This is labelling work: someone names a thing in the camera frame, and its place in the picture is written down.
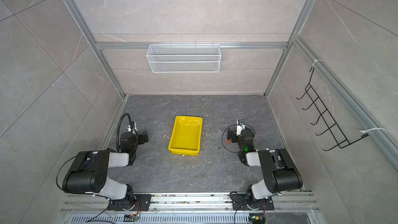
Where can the yellow plastic bin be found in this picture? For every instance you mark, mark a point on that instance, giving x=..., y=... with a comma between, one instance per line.
x=186, y=136

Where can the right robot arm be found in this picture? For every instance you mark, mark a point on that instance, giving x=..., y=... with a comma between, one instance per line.
x=279, y=172

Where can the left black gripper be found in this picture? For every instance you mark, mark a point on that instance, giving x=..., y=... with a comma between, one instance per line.
x=142, y=137

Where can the white wire mesh basket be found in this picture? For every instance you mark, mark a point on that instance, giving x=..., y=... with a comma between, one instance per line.
x=188, y=58

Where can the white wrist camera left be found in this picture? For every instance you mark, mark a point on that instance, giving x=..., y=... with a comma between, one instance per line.
x=132, y=127

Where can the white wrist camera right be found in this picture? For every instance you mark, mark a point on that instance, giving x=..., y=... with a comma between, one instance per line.
x=240, y=126

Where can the aluminium mounting rail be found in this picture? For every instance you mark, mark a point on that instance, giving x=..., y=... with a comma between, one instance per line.
x=211, y=202

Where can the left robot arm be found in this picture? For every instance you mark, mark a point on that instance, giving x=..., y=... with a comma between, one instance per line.
x=88, y=173

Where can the black wire hook rack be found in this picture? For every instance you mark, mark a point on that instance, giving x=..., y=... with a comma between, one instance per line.
x=332, y=128

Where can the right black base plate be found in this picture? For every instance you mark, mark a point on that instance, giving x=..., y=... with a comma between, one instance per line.
x=241, y=202

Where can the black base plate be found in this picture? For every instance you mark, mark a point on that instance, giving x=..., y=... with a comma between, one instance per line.
x=131, y=203
x=241, y=202

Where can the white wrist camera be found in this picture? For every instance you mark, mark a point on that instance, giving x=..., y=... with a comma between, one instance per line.
x=240, y=126
x=132, y=127

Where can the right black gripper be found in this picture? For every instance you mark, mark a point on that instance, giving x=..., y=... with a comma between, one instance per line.
x=233, y=134

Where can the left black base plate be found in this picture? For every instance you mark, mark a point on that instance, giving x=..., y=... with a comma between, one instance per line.
x=131, y=203

